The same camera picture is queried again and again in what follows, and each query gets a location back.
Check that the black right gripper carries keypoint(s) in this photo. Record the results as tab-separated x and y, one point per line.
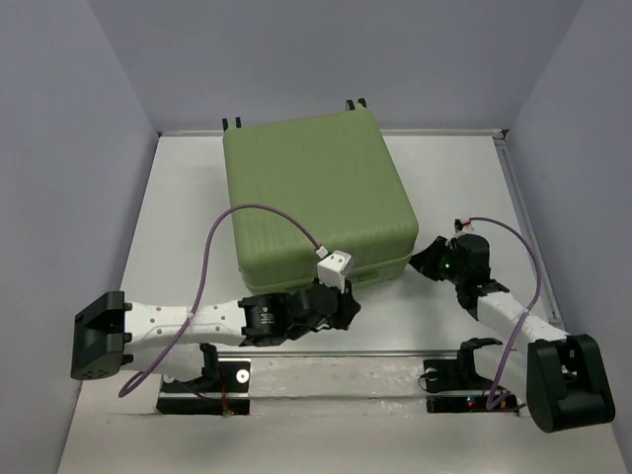
425	260

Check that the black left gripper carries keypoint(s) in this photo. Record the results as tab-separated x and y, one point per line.
347	307

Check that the green hard-shell suitcase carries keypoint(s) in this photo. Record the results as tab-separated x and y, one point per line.
327	180

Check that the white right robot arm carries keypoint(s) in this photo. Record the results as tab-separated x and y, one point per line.
558	377

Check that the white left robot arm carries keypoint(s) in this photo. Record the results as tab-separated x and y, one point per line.
112	334

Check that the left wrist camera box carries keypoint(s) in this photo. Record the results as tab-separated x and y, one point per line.
333	269

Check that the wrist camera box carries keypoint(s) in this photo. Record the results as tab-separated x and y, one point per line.
333	269
462	226

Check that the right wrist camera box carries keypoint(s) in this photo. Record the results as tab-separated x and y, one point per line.
462	226

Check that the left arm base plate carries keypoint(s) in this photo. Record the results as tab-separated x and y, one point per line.
228	395

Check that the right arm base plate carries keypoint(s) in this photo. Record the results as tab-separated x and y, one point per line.
459	390

